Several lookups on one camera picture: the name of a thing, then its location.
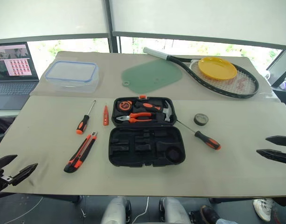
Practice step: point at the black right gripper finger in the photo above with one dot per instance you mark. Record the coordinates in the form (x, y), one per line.
(278, 156)
(282, 141)

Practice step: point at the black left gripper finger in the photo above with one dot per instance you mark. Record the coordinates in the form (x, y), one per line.
(23, 173)
(6, 160)

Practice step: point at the orange black utility knife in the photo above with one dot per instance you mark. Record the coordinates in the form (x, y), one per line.
(81, 152)

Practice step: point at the black electrical tape roll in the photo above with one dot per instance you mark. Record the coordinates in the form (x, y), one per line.
(201, 123)

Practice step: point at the orange voltage tester pen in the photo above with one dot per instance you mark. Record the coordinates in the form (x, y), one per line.
(106, 117)

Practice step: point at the black plastic tool case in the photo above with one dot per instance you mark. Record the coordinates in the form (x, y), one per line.
(147, 140)

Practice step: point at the white sneaker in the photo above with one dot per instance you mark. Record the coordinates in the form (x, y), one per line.
(262, 208)

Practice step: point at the white mug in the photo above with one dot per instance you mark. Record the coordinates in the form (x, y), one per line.
(267, 75)

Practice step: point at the dark framed monitor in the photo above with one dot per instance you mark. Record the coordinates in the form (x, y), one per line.
(279, 70)

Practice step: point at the black shoe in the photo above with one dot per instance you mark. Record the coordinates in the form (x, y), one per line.
(208, 213)

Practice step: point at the grey left robot leg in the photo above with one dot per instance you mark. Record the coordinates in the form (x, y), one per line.
(114, 210)

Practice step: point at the grey robot leg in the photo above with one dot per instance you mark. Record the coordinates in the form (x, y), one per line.
(173, 210)
(114, 210)

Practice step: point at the yellow plastic plate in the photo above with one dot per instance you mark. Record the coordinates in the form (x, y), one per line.
(217, 67)

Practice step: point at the open grey laptop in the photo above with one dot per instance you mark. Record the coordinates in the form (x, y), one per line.
(12, 60)

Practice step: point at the clear container with blue lid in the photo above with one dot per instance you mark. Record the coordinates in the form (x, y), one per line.
(70, 72)

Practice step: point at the grey right robot leg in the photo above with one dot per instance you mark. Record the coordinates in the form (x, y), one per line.
(173, 210)

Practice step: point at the orange black tape measure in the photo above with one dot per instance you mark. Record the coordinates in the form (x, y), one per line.
(124, 105)

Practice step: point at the beige table cover sheet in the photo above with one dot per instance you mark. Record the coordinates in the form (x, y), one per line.
(110, 70)
(156, 182)

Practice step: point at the green cutting board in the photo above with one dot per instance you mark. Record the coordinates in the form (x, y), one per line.
(152, 74)

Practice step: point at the white roller blind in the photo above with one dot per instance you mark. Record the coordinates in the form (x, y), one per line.
(51, 16)
(203, 16)

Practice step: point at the black tennis racket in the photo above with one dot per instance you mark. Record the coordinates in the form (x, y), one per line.
(156, 53)

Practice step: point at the black table frame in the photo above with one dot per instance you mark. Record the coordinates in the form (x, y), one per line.
(63, 198)

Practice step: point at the dark window frame post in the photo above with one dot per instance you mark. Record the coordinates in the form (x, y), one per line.
(113, 35)

